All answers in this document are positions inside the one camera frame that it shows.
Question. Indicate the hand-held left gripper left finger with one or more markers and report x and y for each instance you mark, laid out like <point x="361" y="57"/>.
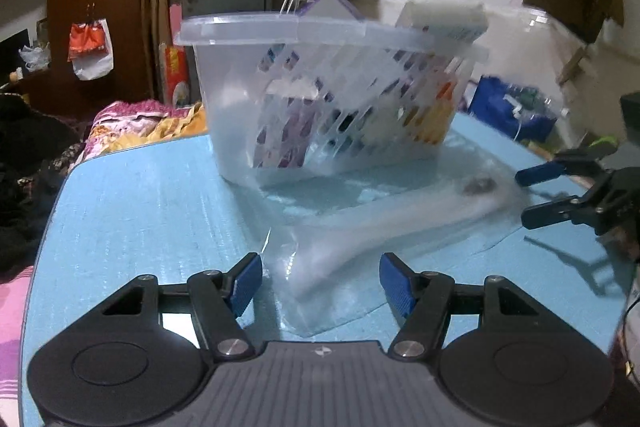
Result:
<point x="247" y="277"/>

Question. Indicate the red printed packet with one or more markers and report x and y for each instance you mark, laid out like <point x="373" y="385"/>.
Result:
<point x="176" y="77"/>

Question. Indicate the pink floral blanket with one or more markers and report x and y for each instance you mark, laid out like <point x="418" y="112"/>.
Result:
<point x="12" y="347"/>

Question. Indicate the clear plastic bag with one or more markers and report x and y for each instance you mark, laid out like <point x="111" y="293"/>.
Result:
<point x="350" y="237"/>

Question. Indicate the blue shopping bag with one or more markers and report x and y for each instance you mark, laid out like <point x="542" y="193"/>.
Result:
<point x="500" y="107"/>

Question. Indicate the white crumpled plastic bag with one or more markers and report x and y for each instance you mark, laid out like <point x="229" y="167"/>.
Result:
<point x="35" y="57"/>

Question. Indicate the orange yellow blanket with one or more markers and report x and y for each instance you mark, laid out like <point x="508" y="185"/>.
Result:
<point x="140" y="127"/>

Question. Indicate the purple soft packet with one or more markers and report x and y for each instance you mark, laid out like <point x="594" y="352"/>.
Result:
<point x="332" y="9"/>

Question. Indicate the pile of black clothes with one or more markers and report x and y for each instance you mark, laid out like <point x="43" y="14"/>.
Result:
<point x="25" y="167"/>

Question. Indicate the red orange hanging bag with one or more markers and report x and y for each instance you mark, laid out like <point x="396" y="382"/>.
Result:
<point x="90" y="42"/>

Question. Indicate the white plastic basket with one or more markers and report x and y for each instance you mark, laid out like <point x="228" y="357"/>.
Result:
<point x="220" y="57"/>

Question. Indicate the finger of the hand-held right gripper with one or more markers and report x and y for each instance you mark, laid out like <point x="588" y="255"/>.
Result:
<point x="535" y="176"/>
<point x="550" y="212"/>

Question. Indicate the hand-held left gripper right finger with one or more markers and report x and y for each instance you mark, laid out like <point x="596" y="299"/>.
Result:
<point x="397" y="282"/>

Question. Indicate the white cardboard box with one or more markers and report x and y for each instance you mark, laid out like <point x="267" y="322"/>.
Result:
<point x="445" y="19"/>

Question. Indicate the black television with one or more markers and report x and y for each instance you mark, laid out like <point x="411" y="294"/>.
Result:
<point x="12" y="52"/>

